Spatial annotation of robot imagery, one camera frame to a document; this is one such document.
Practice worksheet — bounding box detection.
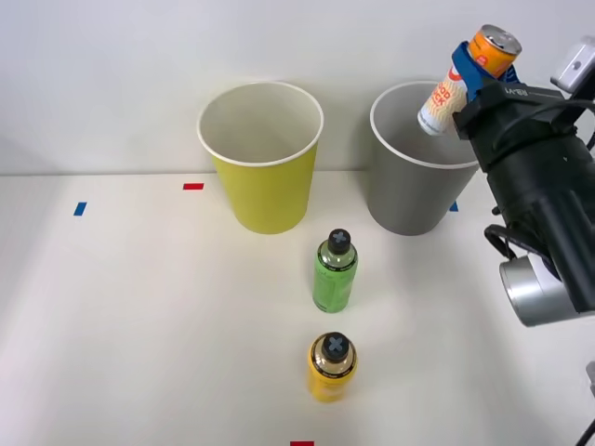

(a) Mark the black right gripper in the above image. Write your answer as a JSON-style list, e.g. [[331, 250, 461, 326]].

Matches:
[[449, 40, 580, 172]]

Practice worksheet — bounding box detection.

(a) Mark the orange and white drink can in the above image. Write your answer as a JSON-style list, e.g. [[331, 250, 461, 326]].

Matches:
[[416, 23, 523, 138]]

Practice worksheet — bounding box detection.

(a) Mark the grey plastic waste bin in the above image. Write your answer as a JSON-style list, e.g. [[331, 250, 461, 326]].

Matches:
[[369, 81, 487, 237]]

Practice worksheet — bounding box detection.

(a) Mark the yellow-green plastic waste bin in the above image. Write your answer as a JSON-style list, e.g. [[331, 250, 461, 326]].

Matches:
[[195, 81, 325, 236]]

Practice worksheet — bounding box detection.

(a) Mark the green plastic bottle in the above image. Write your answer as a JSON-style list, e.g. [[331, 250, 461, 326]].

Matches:
[[313, 228, 360, 316]]

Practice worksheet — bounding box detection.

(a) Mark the yellow plastic bottle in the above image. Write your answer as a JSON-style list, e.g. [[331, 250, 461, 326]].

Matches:
[[305, 331, 359, 404]]

